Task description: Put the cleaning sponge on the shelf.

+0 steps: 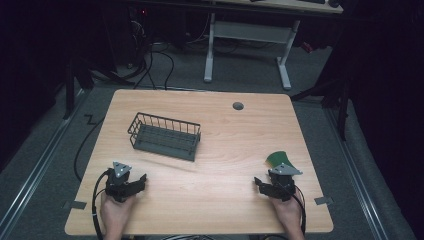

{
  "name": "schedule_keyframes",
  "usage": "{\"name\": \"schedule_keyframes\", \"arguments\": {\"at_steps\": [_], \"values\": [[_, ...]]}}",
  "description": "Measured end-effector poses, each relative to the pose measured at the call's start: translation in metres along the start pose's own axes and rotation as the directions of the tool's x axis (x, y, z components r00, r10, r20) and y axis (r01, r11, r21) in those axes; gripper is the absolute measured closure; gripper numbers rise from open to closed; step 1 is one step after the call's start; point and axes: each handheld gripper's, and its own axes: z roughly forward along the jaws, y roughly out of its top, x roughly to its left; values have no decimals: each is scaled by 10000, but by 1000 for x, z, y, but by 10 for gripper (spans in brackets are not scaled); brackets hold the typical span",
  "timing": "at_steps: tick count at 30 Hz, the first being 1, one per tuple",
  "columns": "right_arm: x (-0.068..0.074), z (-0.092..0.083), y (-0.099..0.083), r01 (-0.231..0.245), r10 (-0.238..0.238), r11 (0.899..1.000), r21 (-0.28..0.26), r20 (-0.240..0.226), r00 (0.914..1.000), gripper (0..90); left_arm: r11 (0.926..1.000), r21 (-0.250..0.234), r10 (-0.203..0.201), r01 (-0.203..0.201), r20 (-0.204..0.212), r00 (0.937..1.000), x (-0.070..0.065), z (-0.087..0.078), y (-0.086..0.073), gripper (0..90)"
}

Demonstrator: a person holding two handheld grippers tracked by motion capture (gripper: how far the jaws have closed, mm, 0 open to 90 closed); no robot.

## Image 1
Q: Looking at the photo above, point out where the person's left hand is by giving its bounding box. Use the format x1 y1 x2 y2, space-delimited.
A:
99 192 137 236

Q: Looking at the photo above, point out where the grey wire basket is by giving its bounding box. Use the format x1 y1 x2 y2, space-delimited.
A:
126 111 202 163

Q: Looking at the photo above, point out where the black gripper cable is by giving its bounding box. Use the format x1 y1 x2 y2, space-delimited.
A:
91 169 112 240
293 184 308 236

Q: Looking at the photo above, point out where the black floor cable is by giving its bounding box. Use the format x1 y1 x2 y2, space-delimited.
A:
73 113 106 183

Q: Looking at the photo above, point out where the black computer tower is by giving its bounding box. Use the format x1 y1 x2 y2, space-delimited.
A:
128 5 153 69

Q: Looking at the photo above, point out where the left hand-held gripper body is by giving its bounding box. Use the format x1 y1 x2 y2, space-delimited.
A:
105 161 138 203

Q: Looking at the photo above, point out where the green fan-shaped sheet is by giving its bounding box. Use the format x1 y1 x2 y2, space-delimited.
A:
264 150 296 170

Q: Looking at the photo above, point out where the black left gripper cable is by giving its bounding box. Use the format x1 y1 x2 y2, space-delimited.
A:
91 169 112 240

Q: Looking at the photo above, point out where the grey tape strip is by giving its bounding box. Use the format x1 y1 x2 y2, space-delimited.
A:
62 199 88 211
313 196 335 206

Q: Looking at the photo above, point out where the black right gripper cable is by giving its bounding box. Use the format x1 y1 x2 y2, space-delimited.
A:
293 184 308 236

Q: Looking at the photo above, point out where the person's right hand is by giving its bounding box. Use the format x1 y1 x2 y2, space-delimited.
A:
268 195 304 236

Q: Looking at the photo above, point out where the metal floor rail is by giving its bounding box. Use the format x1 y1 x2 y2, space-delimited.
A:
323 105 389 240
0 88 87 236

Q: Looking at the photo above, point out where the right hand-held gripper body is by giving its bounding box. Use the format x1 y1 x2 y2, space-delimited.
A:
267 162 304 203

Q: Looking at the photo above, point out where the bundle of black cables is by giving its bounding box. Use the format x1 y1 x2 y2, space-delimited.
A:
131 41 176 91

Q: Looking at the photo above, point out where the white-legged wooden desk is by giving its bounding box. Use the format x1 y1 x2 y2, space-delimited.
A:
202 0 345 91

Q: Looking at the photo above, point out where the black metal stand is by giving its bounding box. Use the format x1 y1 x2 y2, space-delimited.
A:
289 74 353 142
61 58 96 120

